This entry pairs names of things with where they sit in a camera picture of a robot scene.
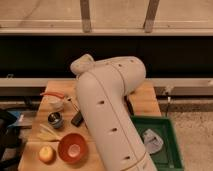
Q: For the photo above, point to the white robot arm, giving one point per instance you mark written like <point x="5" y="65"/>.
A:
<point x="100" y="90"/>

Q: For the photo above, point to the black rectangular bar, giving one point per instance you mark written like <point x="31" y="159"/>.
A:
<point x="77" y="119"/>

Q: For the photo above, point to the black marker pen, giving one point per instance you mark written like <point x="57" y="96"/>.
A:
<point x="129" y="106"/>

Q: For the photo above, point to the black chair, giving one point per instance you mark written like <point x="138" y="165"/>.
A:
<point x="9" y="138"/>

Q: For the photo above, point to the small metal cup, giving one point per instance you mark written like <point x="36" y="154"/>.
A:
<point x="55" y="119"/>

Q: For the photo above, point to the crumpled white cloth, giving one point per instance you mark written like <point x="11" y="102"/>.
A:
<point x="152" y="141"/>

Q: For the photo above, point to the pale yellow banana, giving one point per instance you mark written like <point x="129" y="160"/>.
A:
<point x="47" y="134"/>

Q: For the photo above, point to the red bowl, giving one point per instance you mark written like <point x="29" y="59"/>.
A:
<point x="72" y="148"/>

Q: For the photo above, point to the yellow apple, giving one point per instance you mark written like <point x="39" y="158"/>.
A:
<point x="46" y="154"/>

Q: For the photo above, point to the green plastic tray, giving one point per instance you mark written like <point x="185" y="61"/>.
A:
<point x="169" y="157"/>

